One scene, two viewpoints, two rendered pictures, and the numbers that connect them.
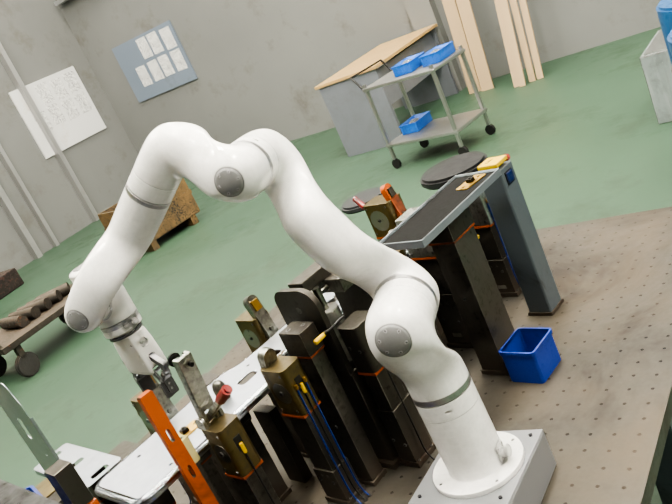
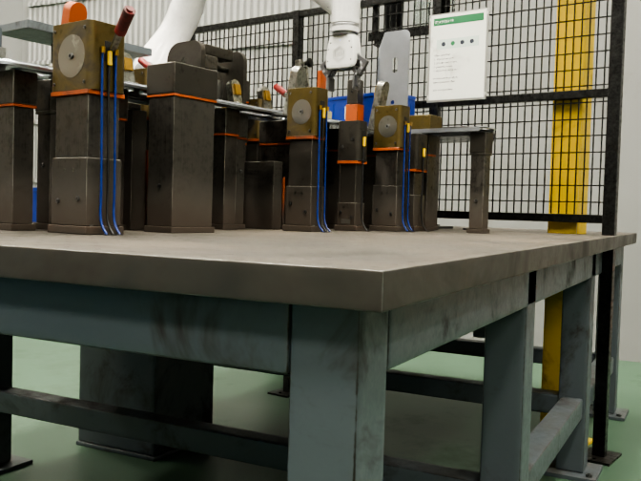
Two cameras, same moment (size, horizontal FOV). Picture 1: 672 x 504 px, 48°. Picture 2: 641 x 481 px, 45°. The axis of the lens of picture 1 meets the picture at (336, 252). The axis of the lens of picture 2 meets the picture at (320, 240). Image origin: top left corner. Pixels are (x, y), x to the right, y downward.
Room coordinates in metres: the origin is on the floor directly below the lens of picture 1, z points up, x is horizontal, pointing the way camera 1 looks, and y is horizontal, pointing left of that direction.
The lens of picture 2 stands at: (3.78, -0.10, 0.75)
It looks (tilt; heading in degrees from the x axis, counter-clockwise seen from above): 2 degrees down; 167
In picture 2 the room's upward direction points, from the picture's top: 2 degrees clockwise
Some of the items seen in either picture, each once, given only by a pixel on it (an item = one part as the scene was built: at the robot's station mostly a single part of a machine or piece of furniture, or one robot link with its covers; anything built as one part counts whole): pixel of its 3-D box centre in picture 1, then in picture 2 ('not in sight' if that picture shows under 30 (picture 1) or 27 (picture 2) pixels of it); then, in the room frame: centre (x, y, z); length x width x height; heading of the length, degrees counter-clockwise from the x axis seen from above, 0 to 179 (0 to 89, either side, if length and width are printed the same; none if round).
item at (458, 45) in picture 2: not in sight; (458, 56); (1.24, 0.95, 1.30); 0.23 x 0.02 x 0.31; 41
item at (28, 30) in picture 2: (441, 208); (77, 41); (1.73, -0.27, 1.16); 0.37 x 0.14 x 0.02; 131
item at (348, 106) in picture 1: (392, 89); not in sight; (8.46, -1.33, 0.42); 1.57 x 0.80 x 0.83; 140
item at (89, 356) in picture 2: not in sight; (149, 338); (1.27, -0.08, 0.33); 0.31 x 0.31 x 0.66; 50
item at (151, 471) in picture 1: (318, 313); (234, 109); (1.85, 0.11, 1.00); 1.38 x 0.22 x 0.02; 131
